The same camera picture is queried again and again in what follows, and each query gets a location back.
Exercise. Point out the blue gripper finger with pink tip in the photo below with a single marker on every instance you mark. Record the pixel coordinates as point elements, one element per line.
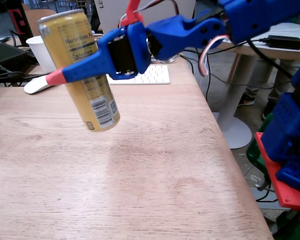
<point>82,68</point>

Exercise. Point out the blue gripper body black motor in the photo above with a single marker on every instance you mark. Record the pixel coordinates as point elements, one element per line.
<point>121,56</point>

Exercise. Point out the yellow energy drink can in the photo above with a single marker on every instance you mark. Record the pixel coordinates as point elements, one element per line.
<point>65,30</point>

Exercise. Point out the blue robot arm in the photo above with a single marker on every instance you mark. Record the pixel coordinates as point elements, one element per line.
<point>252,15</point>

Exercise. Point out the white keyboard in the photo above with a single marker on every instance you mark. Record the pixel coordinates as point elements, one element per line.
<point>155,75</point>

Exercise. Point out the silver round tin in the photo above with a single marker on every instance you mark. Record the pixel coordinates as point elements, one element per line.
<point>172,60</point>

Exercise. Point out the light grey box with lettering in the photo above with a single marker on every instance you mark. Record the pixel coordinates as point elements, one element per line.
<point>110,17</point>

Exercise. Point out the white paper cup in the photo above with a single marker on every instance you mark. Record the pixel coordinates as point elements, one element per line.
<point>40,52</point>

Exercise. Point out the white computer mouse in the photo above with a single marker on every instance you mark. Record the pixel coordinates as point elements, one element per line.
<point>36,86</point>

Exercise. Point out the wooden chair back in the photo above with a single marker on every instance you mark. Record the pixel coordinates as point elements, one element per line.
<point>37,22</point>

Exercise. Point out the black laptop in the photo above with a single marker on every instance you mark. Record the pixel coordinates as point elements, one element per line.
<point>5,53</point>

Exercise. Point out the black sign red letter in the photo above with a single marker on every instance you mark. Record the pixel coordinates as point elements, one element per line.
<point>17,20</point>

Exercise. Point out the black sneaker orange sole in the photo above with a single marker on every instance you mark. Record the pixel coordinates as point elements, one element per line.
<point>247,100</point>

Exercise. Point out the black power adapter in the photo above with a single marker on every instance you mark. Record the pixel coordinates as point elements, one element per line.
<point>285,42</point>

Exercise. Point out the khaki trouser leg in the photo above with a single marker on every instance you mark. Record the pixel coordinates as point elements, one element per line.
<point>282,80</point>

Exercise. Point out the green table clamp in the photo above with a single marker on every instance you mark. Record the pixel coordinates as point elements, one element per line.
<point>255,152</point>
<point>297,227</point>

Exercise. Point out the red camera mount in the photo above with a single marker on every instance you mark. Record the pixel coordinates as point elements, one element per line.
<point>132,15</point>

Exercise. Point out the white round pedestal table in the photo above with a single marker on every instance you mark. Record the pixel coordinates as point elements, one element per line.
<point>242,75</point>

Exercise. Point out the red robot base plate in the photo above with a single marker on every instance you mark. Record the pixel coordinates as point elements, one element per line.
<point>287,195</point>

